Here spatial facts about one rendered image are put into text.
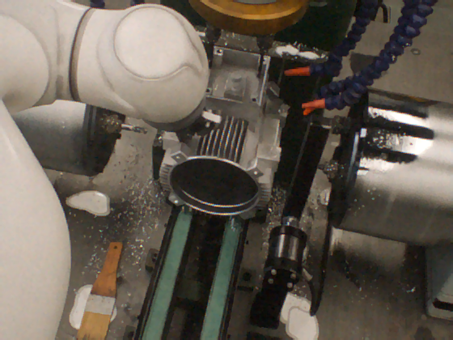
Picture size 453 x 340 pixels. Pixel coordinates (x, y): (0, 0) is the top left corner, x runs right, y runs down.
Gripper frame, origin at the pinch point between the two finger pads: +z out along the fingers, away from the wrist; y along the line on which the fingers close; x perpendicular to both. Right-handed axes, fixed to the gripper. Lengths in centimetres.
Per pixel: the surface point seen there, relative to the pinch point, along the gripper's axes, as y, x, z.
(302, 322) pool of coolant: -26.5, 26.9, 20.6
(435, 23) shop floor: -84, -112, 193
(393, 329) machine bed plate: -43, 25, 22
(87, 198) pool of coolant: 19.7, 12.5, 29.1
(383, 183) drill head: -31.9, 2.0, -1.0
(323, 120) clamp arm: -19.7, -2.6, -14.1
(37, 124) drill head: 23.0, 3.8, -0.1
